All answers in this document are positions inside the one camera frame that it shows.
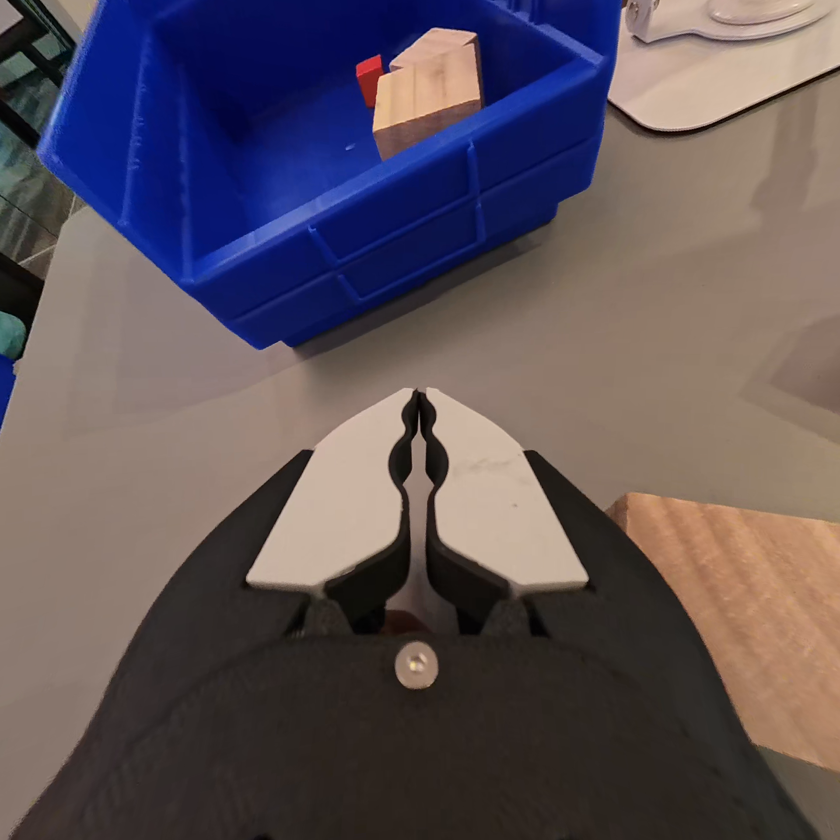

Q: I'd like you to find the dark furniture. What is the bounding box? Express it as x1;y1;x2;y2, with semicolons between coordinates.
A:
0;0;78;148

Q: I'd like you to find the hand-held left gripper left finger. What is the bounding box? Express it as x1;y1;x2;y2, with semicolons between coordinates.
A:
246;387;421;636

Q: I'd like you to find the small red cube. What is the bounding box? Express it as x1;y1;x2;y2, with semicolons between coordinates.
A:
356;54;383;109

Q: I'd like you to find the natural wooden block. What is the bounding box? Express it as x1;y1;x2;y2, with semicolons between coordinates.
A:
388;28;482;73
372;49;484;163

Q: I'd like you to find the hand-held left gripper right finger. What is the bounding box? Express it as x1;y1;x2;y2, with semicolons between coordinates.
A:
422;387;590;636

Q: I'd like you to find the natural wooden cube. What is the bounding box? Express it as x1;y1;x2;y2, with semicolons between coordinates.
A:
604;492;840;770

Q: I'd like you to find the blue plastic bin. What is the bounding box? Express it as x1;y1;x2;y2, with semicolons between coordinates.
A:
36;0;621;290
226;134;601;350

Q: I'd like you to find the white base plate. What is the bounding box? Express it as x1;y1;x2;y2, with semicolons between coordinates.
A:
607;0;840;135

